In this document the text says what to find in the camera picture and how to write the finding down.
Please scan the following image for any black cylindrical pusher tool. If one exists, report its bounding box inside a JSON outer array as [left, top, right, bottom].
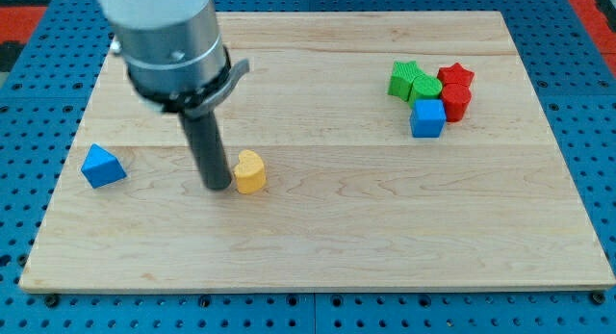
[[180, 112, 232, 191]]

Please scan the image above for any yellow heart block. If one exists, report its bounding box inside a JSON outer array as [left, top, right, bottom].
[[233, 149, 267, 194]]

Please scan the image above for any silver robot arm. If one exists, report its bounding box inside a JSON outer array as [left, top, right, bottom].
[[97, 0, 249, 191]]

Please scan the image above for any blue triangle block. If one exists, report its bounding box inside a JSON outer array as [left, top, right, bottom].
[[81, 143, 127, 189]]

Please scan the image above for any wooden board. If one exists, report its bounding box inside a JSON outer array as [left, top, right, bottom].
[[19, 12, 615, 295]]

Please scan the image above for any green star block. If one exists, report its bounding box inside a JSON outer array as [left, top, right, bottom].
[[387, 61, 424, 101]]

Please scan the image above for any blue cube block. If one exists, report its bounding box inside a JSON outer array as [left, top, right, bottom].
[[409, 99, 446, 138]]

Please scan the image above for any green cylinder block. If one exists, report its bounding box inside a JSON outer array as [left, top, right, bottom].
[[407, 74, 443, 108]]

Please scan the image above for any red cylinder block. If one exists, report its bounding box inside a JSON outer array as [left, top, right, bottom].
[[441, 84, 472, 122]]

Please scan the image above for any red star block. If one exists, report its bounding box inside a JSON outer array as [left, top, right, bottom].
[[437, 63, 475, 87]]

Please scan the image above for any blue perforated base mat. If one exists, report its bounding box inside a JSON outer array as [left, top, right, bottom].
[[1, 0, 615, 333]]

